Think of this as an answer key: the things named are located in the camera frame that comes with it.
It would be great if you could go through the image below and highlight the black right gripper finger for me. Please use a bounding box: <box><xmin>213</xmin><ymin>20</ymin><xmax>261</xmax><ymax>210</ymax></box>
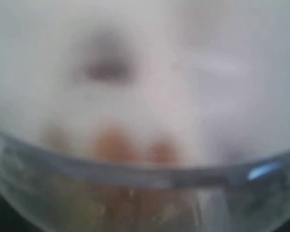
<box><xmin>0</xmin><ymin>194</ymin><xmax>17</xmax><ymax>232</ymax></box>

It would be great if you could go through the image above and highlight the brown wooden blocks pile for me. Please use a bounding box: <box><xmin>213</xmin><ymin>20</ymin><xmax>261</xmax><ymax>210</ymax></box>
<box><xmin>41</xmin><ymin>125</ymin><xmax>182</xmax><ymax>232</ymax></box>

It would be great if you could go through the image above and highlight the clear plastic dome lid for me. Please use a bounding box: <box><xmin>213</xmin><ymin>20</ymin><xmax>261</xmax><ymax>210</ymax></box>
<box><xmin>0</xmin><ymin>0</ymin><xmax>290</xmax><ymax>167</ymax></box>

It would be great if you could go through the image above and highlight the clear plastic jar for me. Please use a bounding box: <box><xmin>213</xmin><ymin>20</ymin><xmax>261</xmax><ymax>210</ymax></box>
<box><xmin>0</xmin><ymin>131</ymin><xmax>290</xmax><ymax>232</ymax></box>

